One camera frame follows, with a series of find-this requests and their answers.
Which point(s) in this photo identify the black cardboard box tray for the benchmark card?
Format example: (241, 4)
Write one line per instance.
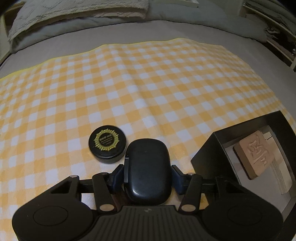
(217, 158)

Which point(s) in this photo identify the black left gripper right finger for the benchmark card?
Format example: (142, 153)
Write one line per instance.
(180, 180)

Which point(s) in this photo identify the yellow white checkered cloth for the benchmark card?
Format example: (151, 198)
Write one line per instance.
(178, 91)

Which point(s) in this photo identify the white shelf unit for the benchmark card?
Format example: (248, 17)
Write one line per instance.
(279, 25)

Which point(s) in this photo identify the carved wooden square block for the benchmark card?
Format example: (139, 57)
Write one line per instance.
(254, 153)

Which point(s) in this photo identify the grey textured pillow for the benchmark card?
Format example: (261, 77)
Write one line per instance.
(33, 13)

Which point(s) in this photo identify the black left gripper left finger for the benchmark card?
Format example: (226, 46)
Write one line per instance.
(116, 178)

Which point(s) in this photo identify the black rounded plastic case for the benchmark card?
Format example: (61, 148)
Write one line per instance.
(147, 172)

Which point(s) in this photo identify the black round tin gold emblem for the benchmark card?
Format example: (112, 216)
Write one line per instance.
(107, 144)

